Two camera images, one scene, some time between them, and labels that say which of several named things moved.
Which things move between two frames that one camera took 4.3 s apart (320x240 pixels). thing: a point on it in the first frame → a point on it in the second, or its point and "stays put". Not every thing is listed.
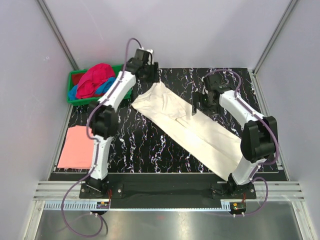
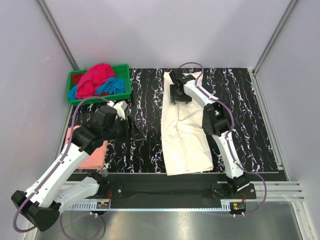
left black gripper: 154,77 → 133,132
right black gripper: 197,97 → 173,97
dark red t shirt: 76,78 stays put
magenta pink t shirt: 95,76 stays put
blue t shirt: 102,89 stays put
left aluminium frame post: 57,33 stays put
